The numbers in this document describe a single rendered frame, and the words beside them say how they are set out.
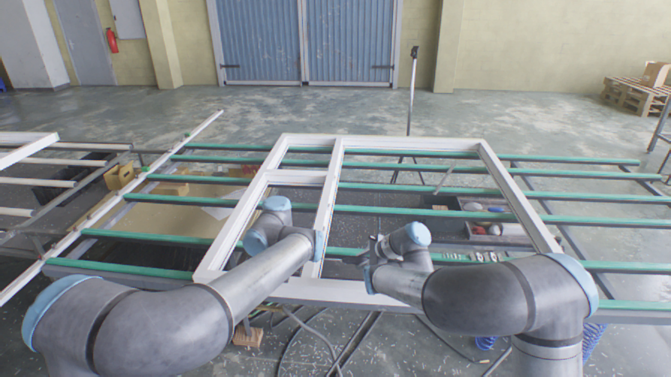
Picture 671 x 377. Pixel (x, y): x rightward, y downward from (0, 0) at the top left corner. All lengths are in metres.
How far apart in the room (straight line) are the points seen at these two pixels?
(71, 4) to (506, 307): 9.97
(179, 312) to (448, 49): 6.99
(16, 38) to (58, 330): 10.16
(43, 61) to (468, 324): 10.12
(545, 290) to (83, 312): 0.66
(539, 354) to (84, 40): 9.98
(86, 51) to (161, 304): 9.70
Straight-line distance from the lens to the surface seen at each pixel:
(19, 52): 10.69
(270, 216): 1.07
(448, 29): 7.20
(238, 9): 7.89
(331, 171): 2.02
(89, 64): 10.17
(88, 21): 9.88
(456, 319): 0.62
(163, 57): 8.48
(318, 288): 1.32
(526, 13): 8.00
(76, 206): 2.91
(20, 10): 10.31
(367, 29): 7.39
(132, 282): 1.70
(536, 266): 0.65
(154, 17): 8.41
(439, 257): 1.58
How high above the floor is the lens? 1.90
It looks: 28 degrees down
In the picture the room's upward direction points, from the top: 1 degrees counter-clockwise
